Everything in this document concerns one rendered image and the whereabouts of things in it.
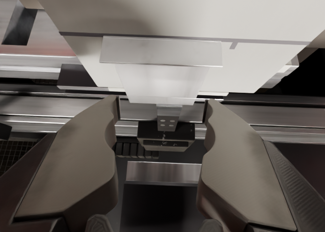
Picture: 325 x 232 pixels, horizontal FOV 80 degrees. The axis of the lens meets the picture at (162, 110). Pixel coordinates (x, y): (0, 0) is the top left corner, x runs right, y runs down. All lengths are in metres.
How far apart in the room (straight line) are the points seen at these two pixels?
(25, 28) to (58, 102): 0.24
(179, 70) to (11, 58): 0.20
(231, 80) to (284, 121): 0.35
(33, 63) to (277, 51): 0.26
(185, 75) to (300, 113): 0.42
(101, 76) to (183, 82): 0.08
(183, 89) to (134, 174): 0.11
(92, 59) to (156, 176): 0.13
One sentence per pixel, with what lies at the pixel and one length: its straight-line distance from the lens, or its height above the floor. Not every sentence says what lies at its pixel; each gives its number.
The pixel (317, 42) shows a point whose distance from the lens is 0.43.
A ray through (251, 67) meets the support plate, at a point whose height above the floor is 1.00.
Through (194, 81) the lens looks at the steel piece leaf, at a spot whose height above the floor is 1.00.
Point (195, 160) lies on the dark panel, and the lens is 0.73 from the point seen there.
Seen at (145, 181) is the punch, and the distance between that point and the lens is 0.22.
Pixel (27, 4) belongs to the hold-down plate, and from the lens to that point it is 0.31.
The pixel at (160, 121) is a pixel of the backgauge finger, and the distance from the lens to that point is 0.33.
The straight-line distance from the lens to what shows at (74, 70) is 0.26.
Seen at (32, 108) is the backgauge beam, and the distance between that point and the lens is 0.56.
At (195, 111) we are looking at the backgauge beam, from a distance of 0.48.
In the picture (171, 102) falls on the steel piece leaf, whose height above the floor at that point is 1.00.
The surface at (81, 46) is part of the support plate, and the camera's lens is 0.17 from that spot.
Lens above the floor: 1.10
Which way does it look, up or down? 19 degrees down
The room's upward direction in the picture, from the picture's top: 178 degrees counter-clockwise
